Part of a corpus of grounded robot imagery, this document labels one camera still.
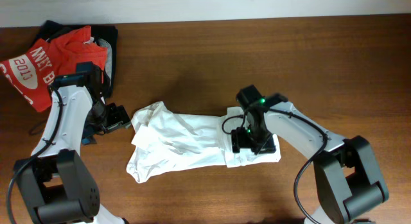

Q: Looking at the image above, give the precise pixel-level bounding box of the white printed t-shirt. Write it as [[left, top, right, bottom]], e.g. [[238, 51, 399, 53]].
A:
[[126, 101, 281, 184]]

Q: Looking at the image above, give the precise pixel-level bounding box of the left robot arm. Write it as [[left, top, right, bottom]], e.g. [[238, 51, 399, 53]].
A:
[[6, 62, 131, 224]]

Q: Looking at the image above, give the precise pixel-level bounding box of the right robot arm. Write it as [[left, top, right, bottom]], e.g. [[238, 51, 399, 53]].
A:
[[230, 85, 389, 223]]

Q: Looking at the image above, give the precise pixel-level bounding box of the grey folded garment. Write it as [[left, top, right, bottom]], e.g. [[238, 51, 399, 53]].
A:
[[97, 38, 112, 80]]

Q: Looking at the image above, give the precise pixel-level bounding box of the red printed t-shirt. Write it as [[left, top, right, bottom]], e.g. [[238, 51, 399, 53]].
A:
[[1, 26, 107, 112]]

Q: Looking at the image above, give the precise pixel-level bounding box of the black folded garment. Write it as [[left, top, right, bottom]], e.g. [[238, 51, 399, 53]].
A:
[[30, 20, 118, 99]]

